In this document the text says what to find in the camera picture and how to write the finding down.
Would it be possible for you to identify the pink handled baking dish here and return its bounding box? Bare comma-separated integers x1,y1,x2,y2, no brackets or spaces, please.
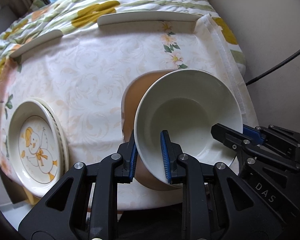
121,69,177,191

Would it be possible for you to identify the white ribbed bowl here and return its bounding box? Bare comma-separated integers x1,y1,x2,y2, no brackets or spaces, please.
134,69,243,185

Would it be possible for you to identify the yellow duck plate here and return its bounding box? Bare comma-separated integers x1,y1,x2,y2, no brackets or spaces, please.
37,99,70,173

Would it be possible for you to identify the white duck cap plate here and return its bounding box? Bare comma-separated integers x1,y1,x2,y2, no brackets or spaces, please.
7,99,64,198

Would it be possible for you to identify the white floral tablecloth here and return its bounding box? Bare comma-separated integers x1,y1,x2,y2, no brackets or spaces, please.
0,13,260,210

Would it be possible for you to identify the floral green striped duvet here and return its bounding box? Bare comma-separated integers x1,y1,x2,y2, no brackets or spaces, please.
0,0,247,119

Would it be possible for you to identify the green striped pillow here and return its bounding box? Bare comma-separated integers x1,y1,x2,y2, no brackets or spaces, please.
28,0,46,13

